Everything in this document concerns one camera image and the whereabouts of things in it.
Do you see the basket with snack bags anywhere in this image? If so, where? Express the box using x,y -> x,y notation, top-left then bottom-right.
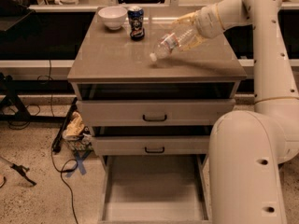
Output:
62,111 -> 93,151

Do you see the clear plastic water bottle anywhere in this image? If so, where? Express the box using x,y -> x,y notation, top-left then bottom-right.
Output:
149,24 -> 199,62

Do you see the black power strip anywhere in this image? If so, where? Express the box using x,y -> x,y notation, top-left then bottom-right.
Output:
51,99 -> 77,153

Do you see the white ceramic bowl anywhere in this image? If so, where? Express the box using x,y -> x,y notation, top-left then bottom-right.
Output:
98,7 -> 127,30

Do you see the grey drawer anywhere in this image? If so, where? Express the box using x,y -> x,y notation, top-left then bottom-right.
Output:
97,155 -> 212,224
92,135 -> 209,156
77,99 -> 235,127

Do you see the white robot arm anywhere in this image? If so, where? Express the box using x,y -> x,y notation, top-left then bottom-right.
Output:
178,0 -> 299,224

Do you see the black tripod leg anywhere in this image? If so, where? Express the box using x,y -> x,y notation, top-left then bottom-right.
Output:
0,156 -> 36,186

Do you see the grey drawer cabinet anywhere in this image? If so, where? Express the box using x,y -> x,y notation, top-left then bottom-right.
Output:
66,5 -> 248,224

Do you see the black table frame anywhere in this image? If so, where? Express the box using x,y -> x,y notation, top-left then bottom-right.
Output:
0,73 -> 65,123

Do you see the top grey drawer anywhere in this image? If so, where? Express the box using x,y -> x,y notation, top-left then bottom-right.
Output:
77,99 -> 235,127

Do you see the bottom grey drawer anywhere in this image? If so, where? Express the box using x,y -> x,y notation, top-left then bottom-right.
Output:
97,155 -> 212,224

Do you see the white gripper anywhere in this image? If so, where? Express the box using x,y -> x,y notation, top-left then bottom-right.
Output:
173,4 -> 224,51

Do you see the blue soda can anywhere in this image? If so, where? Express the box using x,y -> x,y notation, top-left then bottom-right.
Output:
127,6 -> 145,41

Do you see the middle grey drawer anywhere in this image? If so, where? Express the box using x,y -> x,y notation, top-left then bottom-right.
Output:
92,135 -> 209,156

